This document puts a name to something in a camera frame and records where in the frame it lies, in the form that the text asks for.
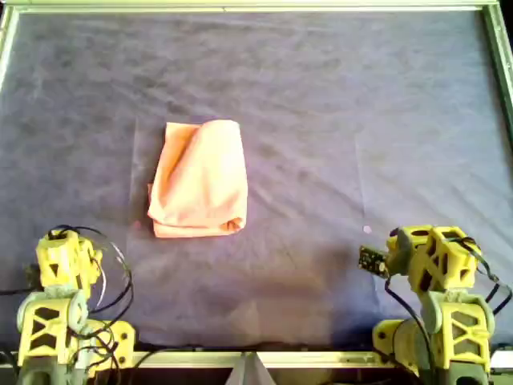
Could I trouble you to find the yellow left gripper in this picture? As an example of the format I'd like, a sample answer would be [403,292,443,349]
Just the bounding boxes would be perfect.
[35,228,83,264]

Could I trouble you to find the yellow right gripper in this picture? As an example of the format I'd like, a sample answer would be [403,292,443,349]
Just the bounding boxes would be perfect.
[386,225,433,278]

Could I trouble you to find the pink terry cloth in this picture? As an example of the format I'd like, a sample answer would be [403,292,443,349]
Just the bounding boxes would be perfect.
[147,118,248,240]

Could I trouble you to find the dark blue table cover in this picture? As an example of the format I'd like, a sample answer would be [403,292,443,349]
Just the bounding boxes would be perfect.
[0,10,513,351]

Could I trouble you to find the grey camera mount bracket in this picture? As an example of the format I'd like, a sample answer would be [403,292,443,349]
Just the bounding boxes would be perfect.
[387,232,414,270]

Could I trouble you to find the black camera circuit board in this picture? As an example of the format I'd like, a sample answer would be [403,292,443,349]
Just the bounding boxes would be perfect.
[357,245,392,278]

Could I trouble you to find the black camera cable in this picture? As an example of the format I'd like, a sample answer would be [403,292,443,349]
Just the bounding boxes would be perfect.
[383,276,438,378]

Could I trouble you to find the white red servo wire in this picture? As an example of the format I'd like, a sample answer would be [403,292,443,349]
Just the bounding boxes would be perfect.
[98,240,126,306]

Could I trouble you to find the thin black table cable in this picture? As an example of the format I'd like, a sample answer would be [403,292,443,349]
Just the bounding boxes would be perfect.
[0,286,41,297]

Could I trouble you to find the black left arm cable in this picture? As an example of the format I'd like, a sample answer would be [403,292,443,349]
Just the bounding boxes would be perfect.
[46,224,135,378]

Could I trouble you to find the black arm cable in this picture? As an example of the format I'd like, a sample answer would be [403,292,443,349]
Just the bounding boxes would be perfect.
[456,236,513,314]
[46,224,135,378]

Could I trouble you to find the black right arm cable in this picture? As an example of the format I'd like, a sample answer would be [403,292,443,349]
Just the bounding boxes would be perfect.
[456,236,513,314]

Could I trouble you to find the grey triangular camera mount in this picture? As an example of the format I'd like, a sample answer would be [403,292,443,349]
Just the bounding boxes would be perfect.
[226,352,276,385]

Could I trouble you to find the aluminium table frame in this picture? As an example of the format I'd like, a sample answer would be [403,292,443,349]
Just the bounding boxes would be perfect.
[0,0,513,370]

